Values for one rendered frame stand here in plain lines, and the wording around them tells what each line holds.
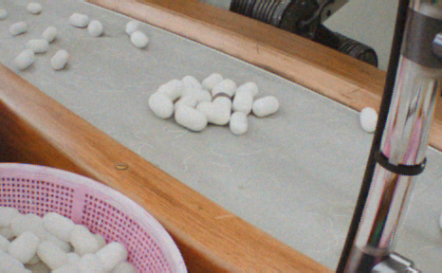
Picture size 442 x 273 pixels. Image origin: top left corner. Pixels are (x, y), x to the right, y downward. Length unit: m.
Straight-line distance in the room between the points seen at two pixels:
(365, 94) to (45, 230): 0.44
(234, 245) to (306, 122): 0.28
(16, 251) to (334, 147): 0.35
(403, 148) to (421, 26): 0.06
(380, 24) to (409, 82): 2.55
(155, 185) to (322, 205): 0.15
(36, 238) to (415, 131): 0.30
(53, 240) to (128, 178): 0.08
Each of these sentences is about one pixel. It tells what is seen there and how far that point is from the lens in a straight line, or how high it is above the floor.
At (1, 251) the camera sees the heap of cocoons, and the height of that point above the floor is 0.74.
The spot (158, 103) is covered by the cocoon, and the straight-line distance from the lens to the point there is 0.62.
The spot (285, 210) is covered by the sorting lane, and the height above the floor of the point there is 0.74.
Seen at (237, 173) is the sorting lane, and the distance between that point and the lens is 0.55.
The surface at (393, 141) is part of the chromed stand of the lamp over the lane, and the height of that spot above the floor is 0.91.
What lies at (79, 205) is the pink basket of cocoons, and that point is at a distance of 0.47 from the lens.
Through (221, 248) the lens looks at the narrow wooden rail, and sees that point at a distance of 0.41.
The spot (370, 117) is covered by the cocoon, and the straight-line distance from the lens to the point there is 0.67.
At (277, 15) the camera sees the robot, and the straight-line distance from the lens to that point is 1.03.
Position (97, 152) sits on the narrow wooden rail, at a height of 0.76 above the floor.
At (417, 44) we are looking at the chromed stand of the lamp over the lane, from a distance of 0.24.
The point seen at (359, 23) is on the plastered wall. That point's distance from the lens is 2.85.
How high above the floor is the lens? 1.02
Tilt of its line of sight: 27 degrees down
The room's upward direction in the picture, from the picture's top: 7 degrees clockwise
